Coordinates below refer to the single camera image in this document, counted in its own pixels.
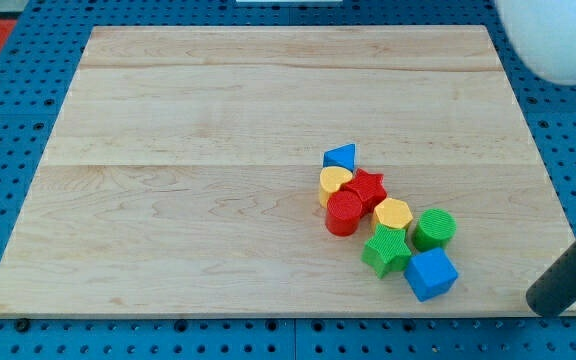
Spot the green cylinder block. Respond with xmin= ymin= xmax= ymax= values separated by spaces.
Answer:
xmin=412 ymin=208 xmax=457 ymax=252

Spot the blue cube block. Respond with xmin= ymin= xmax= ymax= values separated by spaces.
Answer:
xmin=404 ymin=247 xmax=459 ymax=302

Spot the green star block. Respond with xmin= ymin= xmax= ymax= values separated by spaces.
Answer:
xmin=361 ymin=224 xmax=412 ymax=279

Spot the red star block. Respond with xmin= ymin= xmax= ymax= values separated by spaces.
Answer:
xmin=341 ymin=168 xmax=388 ymax=215

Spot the yellow heart block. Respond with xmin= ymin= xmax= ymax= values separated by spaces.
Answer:
xmin=318 ymin=166 xmax=353 ymax=208

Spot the blue triangle block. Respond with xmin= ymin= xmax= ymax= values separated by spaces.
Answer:
xmin=322 ymin=143 xmax=356 ymax=172

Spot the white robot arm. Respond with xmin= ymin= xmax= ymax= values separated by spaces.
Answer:
xmin=494 ymin=0 xmax=576 ymax=85

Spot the yellow hexagon block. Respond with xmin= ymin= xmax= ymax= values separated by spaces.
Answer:
xmin=371 ymin=197 xmax=413 ymax=231

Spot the wooden board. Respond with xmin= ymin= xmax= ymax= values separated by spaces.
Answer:
xmin=0 ymin=26 xmax=574 ymax=319

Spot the red cylinder block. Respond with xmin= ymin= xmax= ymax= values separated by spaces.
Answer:
xmin=325 ymin=190 xmax=363 ymax=237

